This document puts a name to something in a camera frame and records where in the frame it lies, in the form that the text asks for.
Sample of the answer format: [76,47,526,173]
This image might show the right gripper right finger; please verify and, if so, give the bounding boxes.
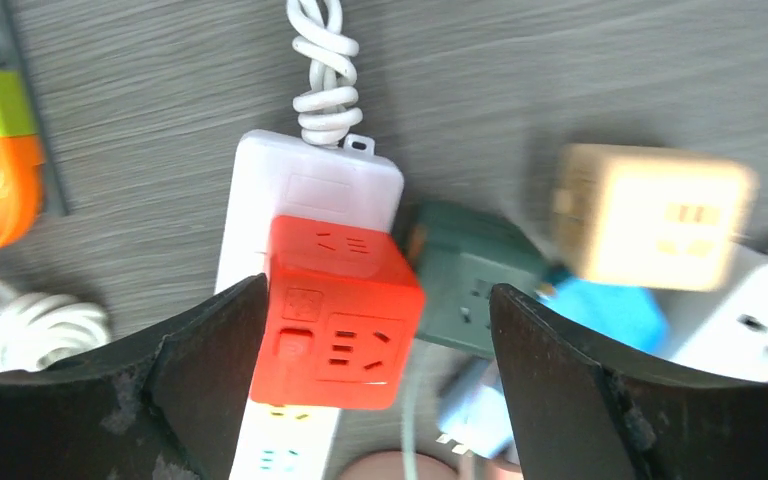
[489,284,768,479]

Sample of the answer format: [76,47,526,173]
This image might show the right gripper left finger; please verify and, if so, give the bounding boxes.
[0,274,268,479]

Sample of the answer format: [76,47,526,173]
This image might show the red cube socket adapter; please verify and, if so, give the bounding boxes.
[249,215,425,410]

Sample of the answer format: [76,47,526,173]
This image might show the dark green cube adapter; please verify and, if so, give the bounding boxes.
[404,201,548,358]

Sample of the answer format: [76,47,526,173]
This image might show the white multicolour power strip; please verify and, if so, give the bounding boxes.
[214,130,404,479]

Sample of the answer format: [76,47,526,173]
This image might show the light blue charger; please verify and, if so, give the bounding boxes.
[437,358,513,458]

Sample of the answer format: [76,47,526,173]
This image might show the blue flat adapter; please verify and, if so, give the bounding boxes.
[537,277,669,353]

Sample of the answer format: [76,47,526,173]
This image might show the pink round power socket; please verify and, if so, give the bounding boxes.
[337,451,458,480]

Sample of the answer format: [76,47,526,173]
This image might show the beige cube adapter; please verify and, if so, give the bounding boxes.
[551,143,759,291]

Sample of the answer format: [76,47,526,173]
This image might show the white USB power strip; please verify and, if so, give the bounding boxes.
[658,246,768,382]

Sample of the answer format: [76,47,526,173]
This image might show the grey lego baseplate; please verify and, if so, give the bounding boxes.
[0,0,71,220]

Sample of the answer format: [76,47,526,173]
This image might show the white coiled cord with plug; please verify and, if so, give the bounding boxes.
[0,272,114,376]

